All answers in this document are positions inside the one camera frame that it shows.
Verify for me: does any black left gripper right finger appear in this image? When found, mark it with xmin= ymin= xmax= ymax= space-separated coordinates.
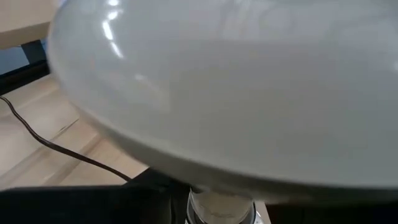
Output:
xmin=266 ymin=201 xmax=398 ymax=224

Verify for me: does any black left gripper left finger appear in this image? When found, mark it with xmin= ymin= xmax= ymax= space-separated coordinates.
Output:
xmin=0 ymin=167 xmax=191 ymax=224

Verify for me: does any black lamp cord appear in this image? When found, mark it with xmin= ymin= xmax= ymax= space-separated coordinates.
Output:
xmin=0 ymin=95 xmax=133 ymax=183

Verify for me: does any white round lid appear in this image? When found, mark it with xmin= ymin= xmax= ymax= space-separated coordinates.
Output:
xmin=46 ymin=0 xmax=398 ymax=205

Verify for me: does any light wooden desk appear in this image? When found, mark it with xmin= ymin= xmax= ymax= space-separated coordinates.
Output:
xmin=0 ymin=0 xmax=60 ymax=65

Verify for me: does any black aluminium table frame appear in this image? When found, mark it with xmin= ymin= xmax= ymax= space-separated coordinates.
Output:
xmin=0 ymin=60 xmax=51 ymax=96

